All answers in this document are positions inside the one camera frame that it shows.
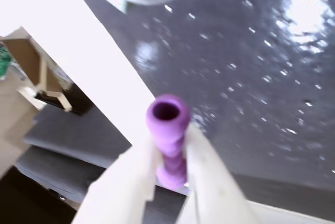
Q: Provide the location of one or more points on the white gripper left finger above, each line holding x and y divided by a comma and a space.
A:
123, 187

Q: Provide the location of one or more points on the green object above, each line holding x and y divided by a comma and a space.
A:
3, 61

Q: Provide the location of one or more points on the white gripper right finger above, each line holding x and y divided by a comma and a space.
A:
209, 187

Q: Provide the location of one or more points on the black table mat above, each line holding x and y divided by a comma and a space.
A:
235, 77

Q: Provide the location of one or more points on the purple pen grip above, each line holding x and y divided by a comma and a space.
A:
167, 129

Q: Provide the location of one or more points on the black furniture piece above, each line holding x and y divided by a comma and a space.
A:
28, 200

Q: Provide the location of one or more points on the wooden furniture frame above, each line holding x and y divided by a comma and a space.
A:
23, 48

